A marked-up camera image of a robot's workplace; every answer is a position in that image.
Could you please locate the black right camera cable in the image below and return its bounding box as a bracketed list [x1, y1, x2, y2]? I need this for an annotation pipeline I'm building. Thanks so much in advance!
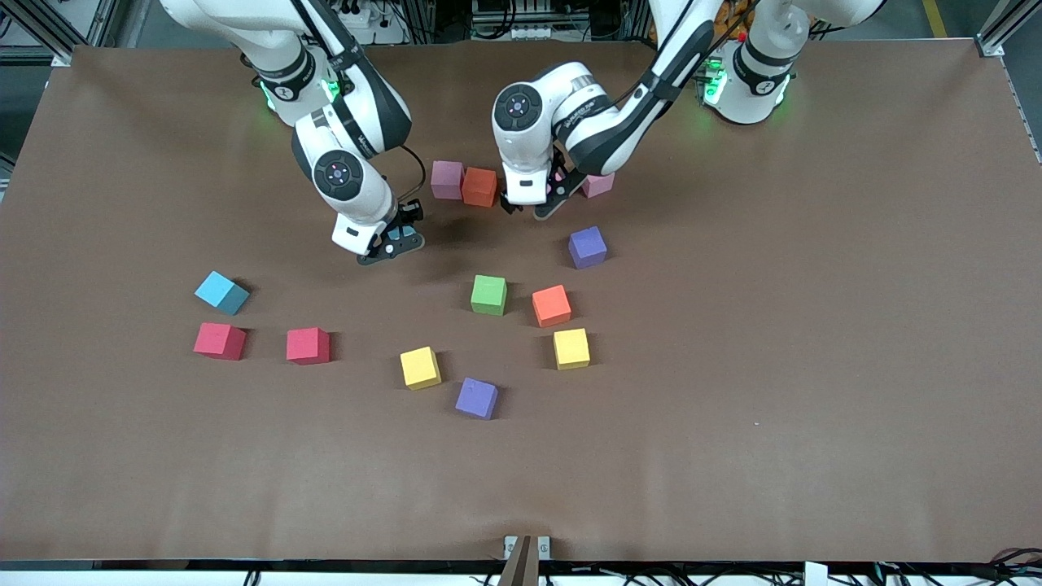
[396, 143, 427, 206]

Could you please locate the green foam block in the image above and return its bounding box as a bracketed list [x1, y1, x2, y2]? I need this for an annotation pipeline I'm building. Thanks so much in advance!
[471, 275, 508, 317]

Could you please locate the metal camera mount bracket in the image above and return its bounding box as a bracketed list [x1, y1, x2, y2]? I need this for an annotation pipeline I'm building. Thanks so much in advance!
[498, 534, 552, 586]

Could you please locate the orange foam block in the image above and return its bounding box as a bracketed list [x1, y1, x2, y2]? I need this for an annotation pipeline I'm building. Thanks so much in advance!
[532, 284, 572, 328]
[462, 167, 499, 208]

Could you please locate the white power strip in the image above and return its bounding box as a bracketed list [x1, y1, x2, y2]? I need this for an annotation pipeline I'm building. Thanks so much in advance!
[350, 0, 408, 46]

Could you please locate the purple foam block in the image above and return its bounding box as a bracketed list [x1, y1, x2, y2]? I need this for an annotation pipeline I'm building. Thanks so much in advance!
[568, 226, 609, 270]
[455, 378, 499, 421]

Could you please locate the orange packets pile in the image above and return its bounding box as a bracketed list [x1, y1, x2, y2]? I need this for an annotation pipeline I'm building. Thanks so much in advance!
[720, 0, 751, 42]

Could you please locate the black cable bundle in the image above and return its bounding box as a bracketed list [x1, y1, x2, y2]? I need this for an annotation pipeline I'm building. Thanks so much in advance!
[961, 549, 1042, 586]

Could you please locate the yellow foam block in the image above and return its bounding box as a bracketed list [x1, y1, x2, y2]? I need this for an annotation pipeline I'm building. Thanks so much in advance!
[554, 328, 591, 371]
[400, 347, 443, 391]

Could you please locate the metal equipment rack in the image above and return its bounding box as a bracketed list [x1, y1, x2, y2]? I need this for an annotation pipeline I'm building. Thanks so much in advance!
[468, 0, 644, 42]

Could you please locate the red foam block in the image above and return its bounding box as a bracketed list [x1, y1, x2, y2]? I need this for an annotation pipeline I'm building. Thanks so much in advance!
[286, 327, 331, 365]
[193, 322, 247, 361]

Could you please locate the brown table cover sheet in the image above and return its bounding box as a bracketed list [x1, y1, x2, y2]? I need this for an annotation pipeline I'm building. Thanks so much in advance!
[0, 39, 1042, 564]

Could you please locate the aluminium frame profile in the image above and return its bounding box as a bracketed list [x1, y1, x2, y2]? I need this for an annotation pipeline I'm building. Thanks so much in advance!
[975, 0, 1042, 58]
[0, 0, 123, 68]

